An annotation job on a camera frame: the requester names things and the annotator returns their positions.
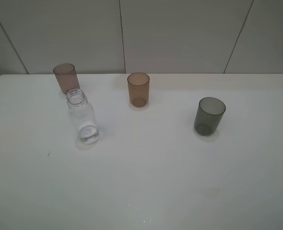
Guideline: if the clear plastic water bottle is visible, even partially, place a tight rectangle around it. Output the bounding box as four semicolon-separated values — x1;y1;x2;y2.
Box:
66;89;99;144

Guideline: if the orange translucent plastic cup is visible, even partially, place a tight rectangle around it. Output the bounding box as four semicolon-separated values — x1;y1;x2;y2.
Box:
127;72;150;108

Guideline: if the grey translucent plastic cup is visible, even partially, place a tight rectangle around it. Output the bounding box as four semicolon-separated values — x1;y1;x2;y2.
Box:
194;97;226;136

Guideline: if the pink translucent plastic cup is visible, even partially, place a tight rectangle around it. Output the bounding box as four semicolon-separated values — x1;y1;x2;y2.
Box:
53;63;80;95

